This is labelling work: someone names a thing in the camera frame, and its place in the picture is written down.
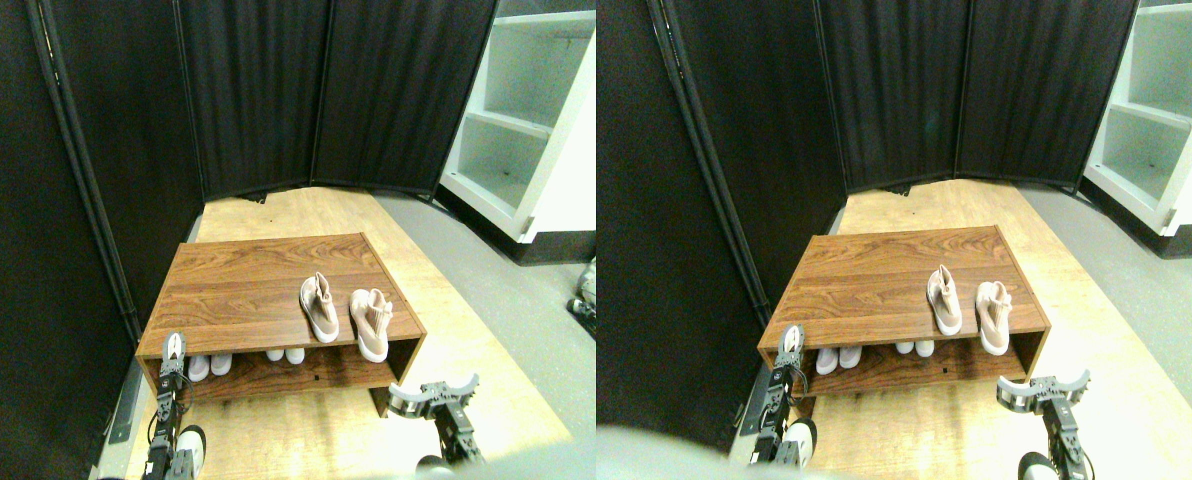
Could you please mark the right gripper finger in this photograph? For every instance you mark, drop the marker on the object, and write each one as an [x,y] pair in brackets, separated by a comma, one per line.
[408,403]
[464,390]
[1074,385]
[1016,396]

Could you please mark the black curtain stand pole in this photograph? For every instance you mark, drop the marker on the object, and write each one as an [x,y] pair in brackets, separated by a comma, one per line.
[701,165]
[78,170]

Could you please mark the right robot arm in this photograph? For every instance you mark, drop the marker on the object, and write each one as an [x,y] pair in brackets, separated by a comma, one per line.
[1071,455]
[461,455]

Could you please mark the brown shoe rack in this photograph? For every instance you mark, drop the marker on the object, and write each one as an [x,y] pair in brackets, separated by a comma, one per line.
[246,285]
[866,275]

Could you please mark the pink shoe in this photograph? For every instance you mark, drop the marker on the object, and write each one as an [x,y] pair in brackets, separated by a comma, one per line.
[946,305]
[320,312]
[995,320]
[371,328]

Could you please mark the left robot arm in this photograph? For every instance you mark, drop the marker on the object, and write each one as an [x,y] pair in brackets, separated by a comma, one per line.
[188,448]
[801,440]

